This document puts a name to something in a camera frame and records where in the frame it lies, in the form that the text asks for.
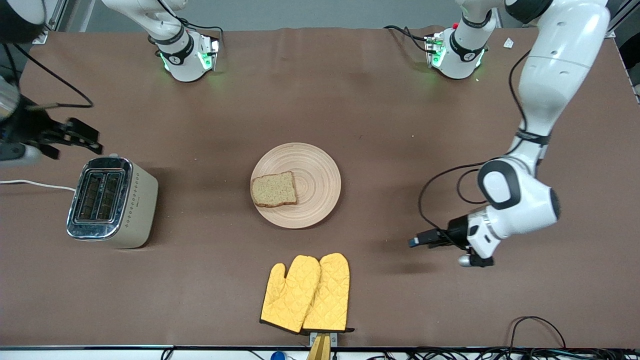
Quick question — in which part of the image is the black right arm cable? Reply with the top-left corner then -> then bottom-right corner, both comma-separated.
0,42 -> 95,110

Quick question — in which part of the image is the black left base cable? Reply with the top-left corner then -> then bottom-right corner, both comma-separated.
383,25 -> 434,54

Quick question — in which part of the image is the beige chrome two-slot toaster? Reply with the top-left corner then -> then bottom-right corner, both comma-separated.
66,154 -> 159,249

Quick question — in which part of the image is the black right base cable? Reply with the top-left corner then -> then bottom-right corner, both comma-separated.
177,18 -> 224,48

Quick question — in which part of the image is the white toaster power cord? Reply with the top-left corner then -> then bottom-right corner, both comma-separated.
0,179 -> 76,192

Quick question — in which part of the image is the brown bread slice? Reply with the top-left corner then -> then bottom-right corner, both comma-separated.
251,171 -> 298,208

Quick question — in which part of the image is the brown table cover cloth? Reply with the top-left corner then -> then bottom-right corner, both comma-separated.
0,26 -> 640,349

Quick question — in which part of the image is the black cable bundle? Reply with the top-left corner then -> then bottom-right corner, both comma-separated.
367,347 -> 640,360

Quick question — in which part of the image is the black base cable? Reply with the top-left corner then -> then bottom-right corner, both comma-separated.
177,18 -> 224,48
383,25 -> 434,54

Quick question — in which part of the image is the black looped cable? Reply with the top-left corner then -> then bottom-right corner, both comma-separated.
509,315 -> 567,351

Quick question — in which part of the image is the round light wooden plate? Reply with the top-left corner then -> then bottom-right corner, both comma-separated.
250,142 -> 342,230

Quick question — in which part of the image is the yellow quilted oven mitt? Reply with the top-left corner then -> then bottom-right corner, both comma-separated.
260,255 -> 321,334
302,252 -> 356,334

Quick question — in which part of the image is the aluminium frame profile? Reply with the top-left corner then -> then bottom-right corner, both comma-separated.
602,0 -> 640,40
30,0 -> 69,45

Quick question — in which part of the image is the grey bracket with wooden strips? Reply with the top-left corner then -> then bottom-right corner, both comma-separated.
306,331 -> 339,360

